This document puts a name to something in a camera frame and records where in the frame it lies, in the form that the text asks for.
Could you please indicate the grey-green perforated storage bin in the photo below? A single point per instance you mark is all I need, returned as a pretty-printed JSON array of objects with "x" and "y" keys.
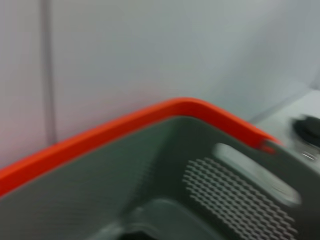
[{"x": 100, "y": 187}]

